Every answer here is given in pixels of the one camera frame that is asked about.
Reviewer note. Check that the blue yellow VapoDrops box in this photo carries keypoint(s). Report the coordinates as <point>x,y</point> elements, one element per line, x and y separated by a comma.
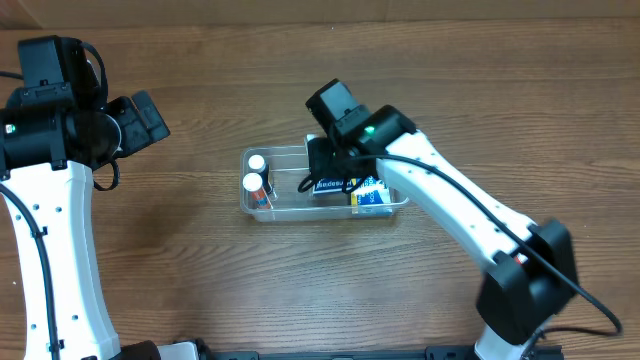
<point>371,198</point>

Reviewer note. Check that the white blue Hansaplast box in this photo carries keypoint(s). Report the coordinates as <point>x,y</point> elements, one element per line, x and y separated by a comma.
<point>332,186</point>

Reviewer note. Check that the black tube white cap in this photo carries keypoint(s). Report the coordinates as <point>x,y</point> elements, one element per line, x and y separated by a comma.
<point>258,164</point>

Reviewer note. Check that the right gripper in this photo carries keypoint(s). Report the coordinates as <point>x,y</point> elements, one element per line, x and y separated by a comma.
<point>323,163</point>

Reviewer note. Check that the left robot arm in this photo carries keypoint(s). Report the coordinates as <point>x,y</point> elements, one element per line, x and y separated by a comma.
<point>57,129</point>

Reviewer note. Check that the orange tube white cap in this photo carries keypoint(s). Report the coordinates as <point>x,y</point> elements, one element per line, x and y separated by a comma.
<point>253,184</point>

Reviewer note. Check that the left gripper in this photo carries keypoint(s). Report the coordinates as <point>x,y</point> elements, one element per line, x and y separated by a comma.
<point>142,125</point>

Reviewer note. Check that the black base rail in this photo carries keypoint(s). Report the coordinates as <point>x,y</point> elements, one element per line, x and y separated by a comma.
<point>430,353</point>

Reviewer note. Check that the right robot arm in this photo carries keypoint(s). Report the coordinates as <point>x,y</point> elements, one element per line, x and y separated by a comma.
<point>529,269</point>

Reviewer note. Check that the red Panadol box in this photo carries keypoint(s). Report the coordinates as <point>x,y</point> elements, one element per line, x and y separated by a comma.
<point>520,258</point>

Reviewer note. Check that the clear plastic container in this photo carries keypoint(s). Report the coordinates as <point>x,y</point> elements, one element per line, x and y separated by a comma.
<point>288,165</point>

